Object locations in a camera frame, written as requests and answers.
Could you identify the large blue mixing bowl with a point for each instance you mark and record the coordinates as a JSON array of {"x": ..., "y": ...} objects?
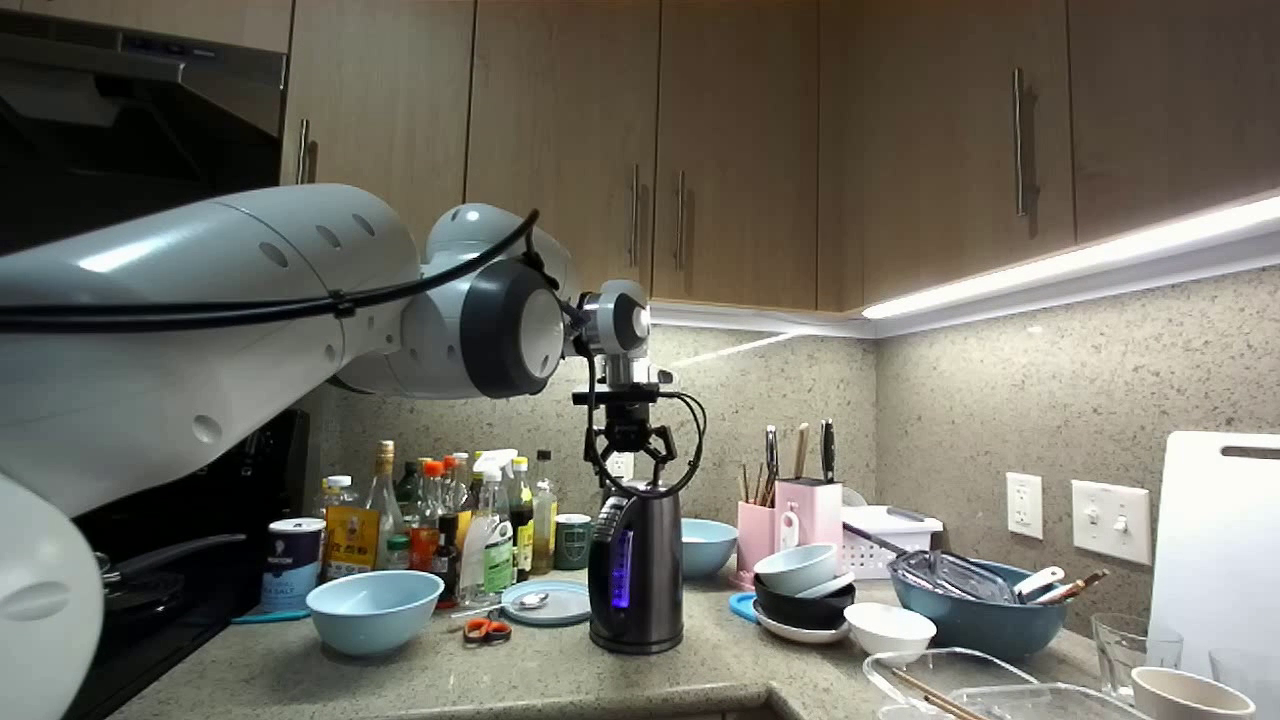
[{"x": 1000, "y": 631}]

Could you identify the orange scissors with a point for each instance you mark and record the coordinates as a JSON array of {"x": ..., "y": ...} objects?
[{"x": 486, "y": 631}]

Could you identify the drinking glass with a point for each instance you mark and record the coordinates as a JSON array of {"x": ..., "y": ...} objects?
[{"x": 1131, "y": 640}]

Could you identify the light switch plate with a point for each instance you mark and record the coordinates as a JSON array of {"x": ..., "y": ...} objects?
[{"x": 1115, "y": 520}]

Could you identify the light blue bowl front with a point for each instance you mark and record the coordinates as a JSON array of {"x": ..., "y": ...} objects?
[{"x": 375, "y": 612}]

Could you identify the blue salt canister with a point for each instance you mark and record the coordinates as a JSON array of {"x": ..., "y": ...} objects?
[{"x": 294, "y": 561}]

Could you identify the yellow label oil bottle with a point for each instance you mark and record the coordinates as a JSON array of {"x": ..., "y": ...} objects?
[{"x": 351, "y": 529}]

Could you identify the small white bowl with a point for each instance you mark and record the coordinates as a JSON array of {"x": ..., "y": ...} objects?
[{"x": 886, "y": 631}]

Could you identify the black stove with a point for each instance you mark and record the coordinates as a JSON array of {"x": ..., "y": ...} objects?
[{"x": 187, "y": 557}]

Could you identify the under-cabinet light strip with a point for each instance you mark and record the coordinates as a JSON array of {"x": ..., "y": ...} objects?
[{"x": 1200, "y": 245}]

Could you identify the glass baking dish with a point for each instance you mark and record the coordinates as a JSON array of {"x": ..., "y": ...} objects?
[{"x": 979, "y": 685}]

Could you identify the black electric kettle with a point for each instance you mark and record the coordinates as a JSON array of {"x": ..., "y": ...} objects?
[{"x": 635, "y": 578}]

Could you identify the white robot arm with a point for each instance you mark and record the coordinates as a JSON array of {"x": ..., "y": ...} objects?
[{"x": 147, "y": 348}]

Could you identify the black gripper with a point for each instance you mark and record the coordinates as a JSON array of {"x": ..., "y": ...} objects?
[{"x": 616, "y": 420}]

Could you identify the white cutting board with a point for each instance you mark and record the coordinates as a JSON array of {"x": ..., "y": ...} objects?
[{"x": 1217, "y": 543}]

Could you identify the wall outlet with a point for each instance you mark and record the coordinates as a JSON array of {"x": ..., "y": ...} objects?
[{"x": 1027, "y": 505}]

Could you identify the white cup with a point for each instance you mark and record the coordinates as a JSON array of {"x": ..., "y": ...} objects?
[{"x": 1168, "y": 694}]

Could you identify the light blue bowl behind kettle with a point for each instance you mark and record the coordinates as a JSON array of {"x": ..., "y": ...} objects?
[{"x": 705, "y": 547}]

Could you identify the spray bottle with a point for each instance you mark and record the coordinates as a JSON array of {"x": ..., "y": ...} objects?
[{"x": 490, "y": 537}]

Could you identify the red cap sauce bottle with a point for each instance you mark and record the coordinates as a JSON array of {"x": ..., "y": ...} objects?
[{"x": 425, "y": 512}]

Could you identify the stacked bowls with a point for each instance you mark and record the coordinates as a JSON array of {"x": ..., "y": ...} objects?
[{"x": 802, "y": 595}]

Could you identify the pink knife block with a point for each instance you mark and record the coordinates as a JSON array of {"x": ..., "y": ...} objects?
[{"x": 802, "y": 512}]

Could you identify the green can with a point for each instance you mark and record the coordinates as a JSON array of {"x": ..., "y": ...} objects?
[{"x": 575, "y": 533}]

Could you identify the light blue plate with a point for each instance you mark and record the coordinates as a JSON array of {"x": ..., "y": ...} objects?
[{"x": 546, "y": 603}]

